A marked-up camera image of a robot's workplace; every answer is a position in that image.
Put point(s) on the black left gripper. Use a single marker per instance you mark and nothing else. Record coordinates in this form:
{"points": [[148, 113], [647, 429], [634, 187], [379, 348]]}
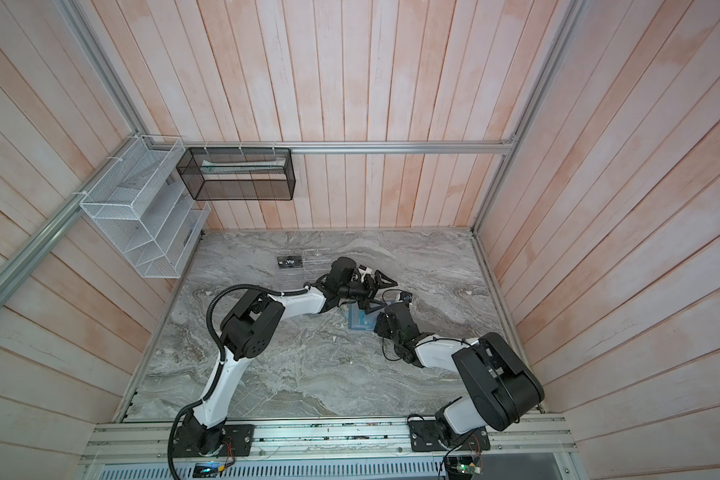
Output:
{"points": [[365, 303]]}

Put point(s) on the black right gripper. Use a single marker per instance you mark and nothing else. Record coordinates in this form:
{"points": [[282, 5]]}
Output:
{"points": [[382, 323]]}

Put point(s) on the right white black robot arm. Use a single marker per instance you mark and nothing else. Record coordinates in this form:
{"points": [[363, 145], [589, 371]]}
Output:
{"points": [[500, 387]]}

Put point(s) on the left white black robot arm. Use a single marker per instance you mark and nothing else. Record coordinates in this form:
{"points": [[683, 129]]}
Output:
{"points": [[242, 319]]}

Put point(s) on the clear acrylic card stand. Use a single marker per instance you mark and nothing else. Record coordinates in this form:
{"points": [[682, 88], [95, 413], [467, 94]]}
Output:
{"points": [[311, 262]]}

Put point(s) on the black card in stand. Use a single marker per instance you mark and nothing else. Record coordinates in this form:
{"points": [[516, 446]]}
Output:
{"points": [[289, 261]]}

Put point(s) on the white ventilation grille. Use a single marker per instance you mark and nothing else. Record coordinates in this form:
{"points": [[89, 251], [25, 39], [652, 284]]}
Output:
{"points": [[362, 468]]}

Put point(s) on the black mesh basket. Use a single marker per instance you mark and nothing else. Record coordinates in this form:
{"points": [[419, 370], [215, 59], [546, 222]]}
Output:
{"points": [[238, 173]]}

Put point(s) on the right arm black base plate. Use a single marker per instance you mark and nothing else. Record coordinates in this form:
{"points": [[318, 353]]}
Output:
{"points": [[434, 436]]}

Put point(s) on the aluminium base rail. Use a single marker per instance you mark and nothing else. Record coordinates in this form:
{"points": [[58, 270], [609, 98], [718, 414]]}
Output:
{"points": [[330, 438]]}

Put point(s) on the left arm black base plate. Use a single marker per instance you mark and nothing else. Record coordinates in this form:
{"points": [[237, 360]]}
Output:
{"points": [[191, 441]]}

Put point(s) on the white wire mesh shelf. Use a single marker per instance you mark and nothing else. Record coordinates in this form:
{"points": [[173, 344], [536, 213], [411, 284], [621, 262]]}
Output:
{"points": [[145, 210]]}

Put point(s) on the aluminium frame rail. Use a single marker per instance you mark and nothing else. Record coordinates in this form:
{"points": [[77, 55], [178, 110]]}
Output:
{"points": [[78, 78]]}

